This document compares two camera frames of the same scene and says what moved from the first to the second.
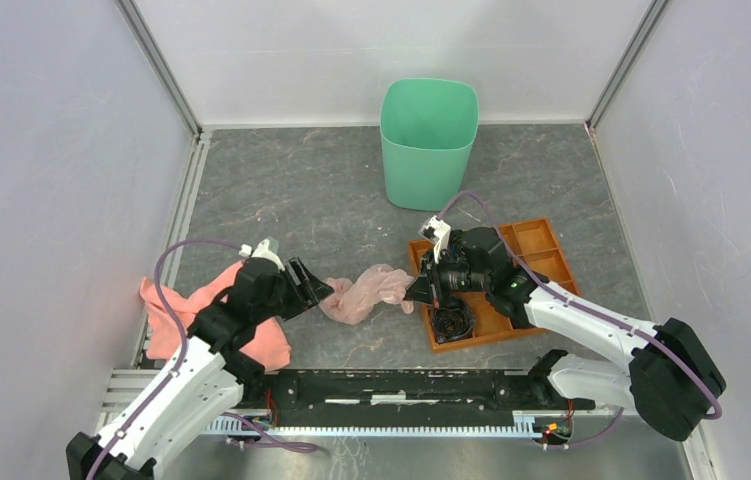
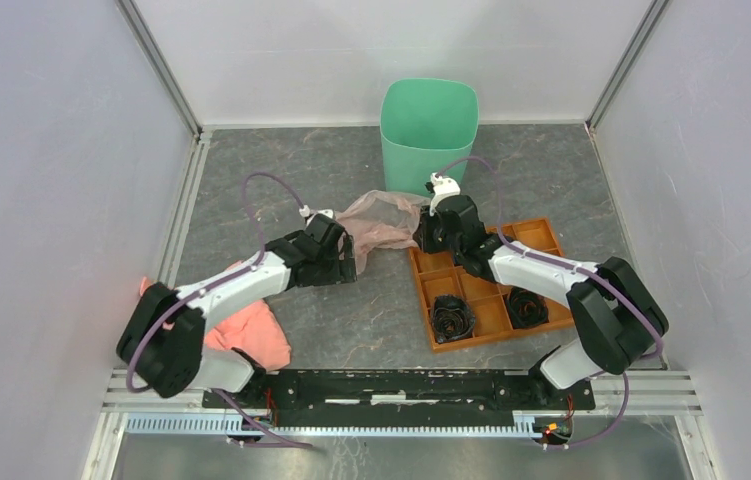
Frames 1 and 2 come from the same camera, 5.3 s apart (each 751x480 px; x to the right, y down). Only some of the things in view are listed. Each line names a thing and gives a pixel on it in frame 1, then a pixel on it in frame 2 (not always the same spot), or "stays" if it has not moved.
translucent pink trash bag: x=350 y=304 -> x=381 y=220
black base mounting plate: x=403 y=398 stays
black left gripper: x=309 y=292 -> x=342 y=271
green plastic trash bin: x=427 y=127 stays
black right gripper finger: x=420 y=290 -> x=422 y=233
